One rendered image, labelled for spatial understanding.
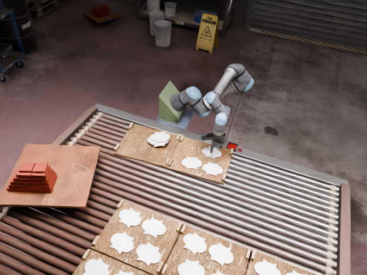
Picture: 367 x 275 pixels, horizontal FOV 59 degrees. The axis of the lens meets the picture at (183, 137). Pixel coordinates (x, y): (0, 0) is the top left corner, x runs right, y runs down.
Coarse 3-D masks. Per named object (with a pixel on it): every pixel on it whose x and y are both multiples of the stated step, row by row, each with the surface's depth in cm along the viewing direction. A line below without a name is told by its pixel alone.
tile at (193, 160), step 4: (184, 160) 233; (188, 160) 233; (192, 160) 233; (196, 160) 233; (184, 164) 230; (188, 164) 230; (192, 164) 230; (196, 164) 231; (200, 164) 231; (188, 168) 228; (192, 168) 228; (196, 168) 228
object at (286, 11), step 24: (264, 0) 593; (288, 0) 581; (312, 0) 567; (336, 0) 557; (360, 0) 545; (264, 24) 617; (288, 24) 606; (312, 24) 591; (336, 24) 580; (360, 24) 568; (336, 48) 605; (360, 48) 592
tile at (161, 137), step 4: (156, 132) 248; (152, 136) 244; (156, 136) 244; (160, 136) 245; (164, 136) 245; (168, 136) 245; (152, 140) 242; (156, 140) 241; (160, 140) 242; (164, 140) 242
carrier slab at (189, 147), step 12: (180, 144) 246; (192, 144) 247; (204, 144) 248; (180, 156) 237; (192, 156) 238; (204, 156) 238; (228, 156) 240; (168, 168) 228; (180, 168) 228; (216, 180) 222
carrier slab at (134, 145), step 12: (132, 132) 252; (144, 132) 253; (120, 144) 242; (132, 144) 243; (144, 144) 243; (168, 144) 245; (132, 156) 233; (144, 156) 234; (156, 156) 235; (168, 156) 236
